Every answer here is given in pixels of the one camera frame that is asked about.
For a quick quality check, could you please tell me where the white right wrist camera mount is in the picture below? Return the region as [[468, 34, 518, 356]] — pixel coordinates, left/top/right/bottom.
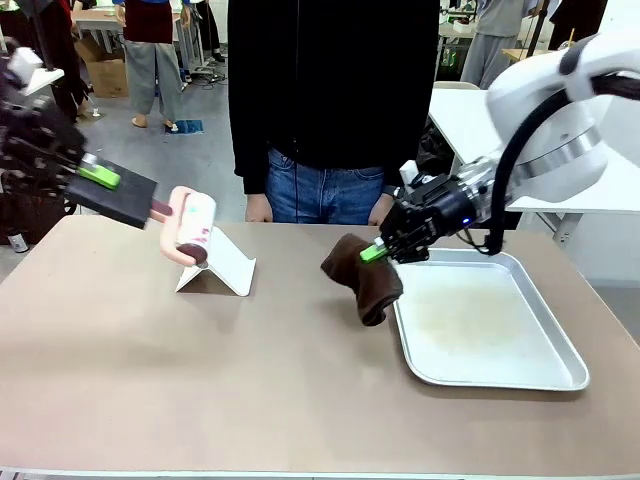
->
[[398, 160, 420, 190]]

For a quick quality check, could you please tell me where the person's right forearm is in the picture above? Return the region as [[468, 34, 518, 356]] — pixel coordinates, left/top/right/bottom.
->
[[228, 89, 274, 197]]

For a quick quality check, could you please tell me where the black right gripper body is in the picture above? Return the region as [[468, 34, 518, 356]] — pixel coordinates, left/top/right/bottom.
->
[[383, 170, 475, 247]]

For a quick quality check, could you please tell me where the white folded roller stand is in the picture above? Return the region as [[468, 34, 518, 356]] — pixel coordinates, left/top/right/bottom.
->
[[174, 223, 258, 298]]

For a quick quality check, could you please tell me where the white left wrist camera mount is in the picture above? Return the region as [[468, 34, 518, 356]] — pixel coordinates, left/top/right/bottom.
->
[[5, 46, 45, 87]]

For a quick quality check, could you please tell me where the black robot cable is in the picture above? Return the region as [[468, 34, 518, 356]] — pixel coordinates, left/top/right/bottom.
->
[[486, 73, 640, 258]]

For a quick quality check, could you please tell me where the bystander in grey trousers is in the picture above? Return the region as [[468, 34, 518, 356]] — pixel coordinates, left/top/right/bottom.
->
[[121, 0, 187, 130]]

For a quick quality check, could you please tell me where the brown cloth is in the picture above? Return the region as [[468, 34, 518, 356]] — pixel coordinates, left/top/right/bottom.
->
[[320, 232, 405, 328]]

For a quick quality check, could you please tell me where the bystander in dark red clothes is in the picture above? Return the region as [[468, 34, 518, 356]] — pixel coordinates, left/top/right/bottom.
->
[[0, 0, 95, 123]]

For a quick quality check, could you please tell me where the blue item on floor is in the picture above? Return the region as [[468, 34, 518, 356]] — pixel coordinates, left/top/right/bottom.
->
[[163, 118, 206, 137]]

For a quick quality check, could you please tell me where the silver metal tray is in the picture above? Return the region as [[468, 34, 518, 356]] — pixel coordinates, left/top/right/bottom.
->
[[391, 247, 592, 393]]

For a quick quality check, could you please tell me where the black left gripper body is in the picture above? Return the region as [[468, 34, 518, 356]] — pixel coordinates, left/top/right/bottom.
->
[[0, 92, 87, 202]]

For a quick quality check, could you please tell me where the person's left hand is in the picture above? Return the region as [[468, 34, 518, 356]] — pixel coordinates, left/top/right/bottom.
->
[[367, 191, 397, 227]]

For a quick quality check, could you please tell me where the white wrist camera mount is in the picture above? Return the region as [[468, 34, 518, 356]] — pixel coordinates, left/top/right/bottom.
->
[[5, 46, 45, 87], [398, 160, 420, 190]]

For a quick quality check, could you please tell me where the person's right hand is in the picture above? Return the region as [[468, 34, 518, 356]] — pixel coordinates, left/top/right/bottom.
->
[[244, 191, 275, 224]]

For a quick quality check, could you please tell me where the lint roller with foam grip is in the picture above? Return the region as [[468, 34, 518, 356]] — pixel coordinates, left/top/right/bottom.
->
[[63, 161, 218, 268]]

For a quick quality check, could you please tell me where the cardboard box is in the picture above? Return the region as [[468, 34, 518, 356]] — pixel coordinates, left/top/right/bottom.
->
[[73, 36, 130, 100]]

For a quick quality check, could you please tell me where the black tripod pole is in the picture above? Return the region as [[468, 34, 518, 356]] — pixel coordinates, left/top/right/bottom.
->
[[523, 0, 549, 54]]

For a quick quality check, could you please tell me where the bystander in grey outfit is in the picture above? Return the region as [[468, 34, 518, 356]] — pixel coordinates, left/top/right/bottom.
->
[[463, 0, 527, 92]]

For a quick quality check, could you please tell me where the person's left forearm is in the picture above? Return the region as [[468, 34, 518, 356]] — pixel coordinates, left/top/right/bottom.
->
[[382, 89, 437, 197]]

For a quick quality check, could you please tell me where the white side table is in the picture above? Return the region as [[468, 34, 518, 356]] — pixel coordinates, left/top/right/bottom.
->
[[427, 80, 640, 217]]

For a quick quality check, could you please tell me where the dark bottle with label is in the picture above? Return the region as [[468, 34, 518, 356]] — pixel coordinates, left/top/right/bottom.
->
[[6, 227, 30, 255]]

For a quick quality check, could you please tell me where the person in black hoodie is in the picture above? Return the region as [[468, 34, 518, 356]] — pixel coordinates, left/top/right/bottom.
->
[[226, 0, 442, 226]]

